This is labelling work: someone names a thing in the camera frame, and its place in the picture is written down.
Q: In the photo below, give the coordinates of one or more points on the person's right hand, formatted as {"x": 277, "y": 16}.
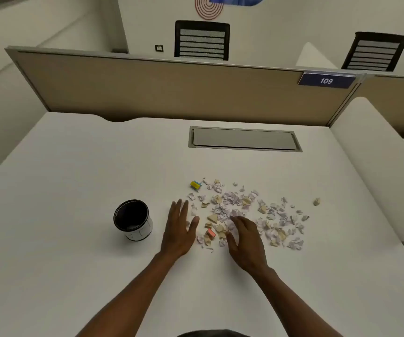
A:
{"x": 249, "y": 247}

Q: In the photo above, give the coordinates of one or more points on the person's left hand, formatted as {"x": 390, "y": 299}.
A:
{"x": 176, "y": 235}

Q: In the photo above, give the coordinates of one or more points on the person's left thumb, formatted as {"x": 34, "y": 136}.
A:
{"x": 193, "y": 226}

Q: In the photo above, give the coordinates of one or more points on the person's right thumb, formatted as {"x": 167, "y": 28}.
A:
{"x": 231, "y": 245}

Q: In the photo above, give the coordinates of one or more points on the person's right forearm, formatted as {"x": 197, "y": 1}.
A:
{"x": 293, "y": 305}

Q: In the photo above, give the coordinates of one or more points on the person's left forearm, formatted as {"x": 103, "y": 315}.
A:
{"x": 137, "y": 298}

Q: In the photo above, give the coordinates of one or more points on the pink eraser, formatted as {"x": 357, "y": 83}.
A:
{"x": 210, "y": 234}

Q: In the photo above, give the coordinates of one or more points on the yellow and blue eraser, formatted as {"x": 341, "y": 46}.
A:
{"x": 195, "y": 185}

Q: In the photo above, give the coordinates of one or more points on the pile of torn paper scraps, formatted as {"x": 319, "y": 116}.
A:
{"x": 275, "y": 228}

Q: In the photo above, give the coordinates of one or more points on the white cup with black inside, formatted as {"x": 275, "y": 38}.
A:
{"x": 137, "y": 229}

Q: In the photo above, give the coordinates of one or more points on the dark grey shirt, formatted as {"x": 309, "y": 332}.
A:
{"x": 216, "y": 333}

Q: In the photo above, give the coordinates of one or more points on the lone beige paper bit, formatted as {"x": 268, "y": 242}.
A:
{"x": 316, "y": 202}

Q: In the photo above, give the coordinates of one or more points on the long beige desk partition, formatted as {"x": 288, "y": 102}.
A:
{"x": 174, "y": 87}

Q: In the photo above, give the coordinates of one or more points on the white side divider panel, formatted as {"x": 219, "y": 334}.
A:
{"x": 377, "y": 164}

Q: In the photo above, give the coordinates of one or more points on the black mesh office chair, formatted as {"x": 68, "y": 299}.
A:
{"x": 375, "y": 52}
{"x": 202, "y": 40}

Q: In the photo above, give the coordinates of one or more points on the blue number sign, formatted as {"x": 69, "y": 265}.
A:
{"x": 326, "y": 81}

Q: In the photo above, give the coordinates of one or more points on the short beige desk partition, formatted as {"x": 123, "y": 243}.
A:
{"x": 395, "y": 101}

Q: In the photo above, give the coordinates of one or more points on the wall socket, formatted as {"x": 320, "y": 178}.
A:
{"x": 159, "y": 48}

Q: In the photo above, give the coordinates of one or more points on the red spiral wall decal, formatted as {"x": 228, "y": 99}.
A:
{"x": 207, "y": 8}

